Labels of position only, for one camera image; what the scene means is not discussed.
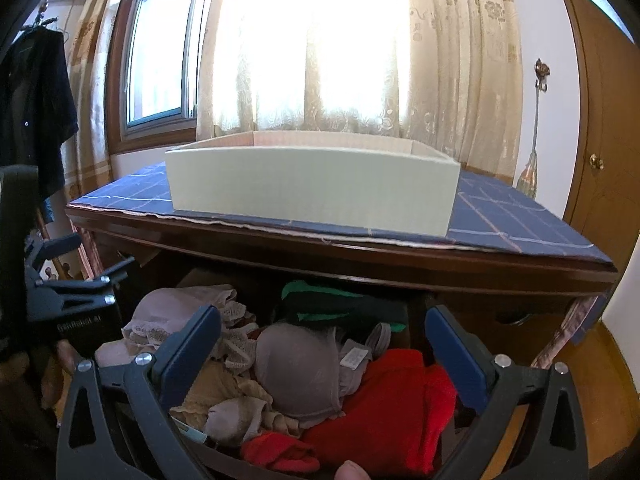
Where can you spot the blue tiled tabletop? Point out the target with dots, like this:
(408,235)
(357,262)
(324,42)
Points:
(500,215)

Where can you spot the green and black underwear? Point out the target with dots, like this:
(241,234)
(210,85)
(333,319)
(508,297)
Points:
(320,305)

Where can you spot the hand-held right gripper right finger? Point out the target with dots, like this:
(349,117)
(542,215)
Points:
(457,360)

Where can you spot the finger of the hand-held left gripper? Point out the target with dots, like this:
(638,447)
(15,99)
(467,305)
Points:
(52,250)
(70,292)

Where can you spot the person's left hand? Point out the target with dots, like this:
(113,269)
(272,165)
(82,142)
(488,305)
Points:
(62,360)

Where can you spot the person's right hand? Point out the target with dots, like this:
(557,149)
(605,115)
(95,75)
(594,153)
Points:
(352,471)

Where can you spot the dark hanging garment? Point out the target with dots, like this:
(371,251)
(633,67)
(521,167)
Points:
(35,110)

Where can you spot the dark wooden desk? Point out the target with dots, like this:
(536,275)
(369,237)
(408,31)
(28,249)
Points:
(350,260)

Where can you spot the pink patterned cloth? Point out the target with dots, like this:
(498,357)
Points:
(580,320)

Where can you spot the wooden side drawer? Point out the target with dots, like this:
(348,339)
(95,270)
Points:
(500,332)

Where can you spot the curtain tieback tassel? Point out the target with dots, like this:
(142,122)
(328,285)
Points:
(529,175)

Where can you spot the window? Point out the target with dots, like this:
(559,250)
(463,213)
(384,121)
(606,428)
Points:
(160,60)

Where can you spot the white cardboard box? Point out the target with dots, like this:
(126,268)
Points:
(310,185)

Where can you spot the metal wall hook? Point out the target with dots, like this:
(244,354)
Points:
(541,72)

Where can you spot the bright red underwear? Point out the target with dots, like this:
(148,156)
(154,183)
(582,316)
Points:
(400,410)

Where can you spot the brown wooden door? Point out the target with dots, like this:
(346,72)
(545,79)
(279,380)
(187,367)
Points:
(610,135)

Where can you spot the pale pink lace bra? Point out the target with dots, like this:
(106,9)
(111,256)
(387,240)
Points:
(160,310)

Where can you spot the brass door knob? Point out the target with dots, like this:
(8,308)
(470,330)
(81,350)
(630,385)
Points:
(596,161)

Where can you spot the pink striped cloth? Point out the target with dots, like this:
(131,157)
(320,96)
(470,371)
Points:
(90,255)

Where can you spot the grey bra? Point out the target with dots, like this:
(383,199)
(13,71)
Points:
(300,370)

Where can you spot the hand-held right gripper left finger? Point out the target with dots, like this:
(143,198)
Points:
(187,355)

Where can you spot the orange patterned curtain panel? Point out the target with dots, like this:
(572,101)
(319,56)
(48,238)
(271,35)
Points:
(90,60)

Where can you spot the cream patterned curtain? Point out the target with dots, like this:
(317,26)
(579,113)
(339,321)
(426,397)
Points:
(310,60)

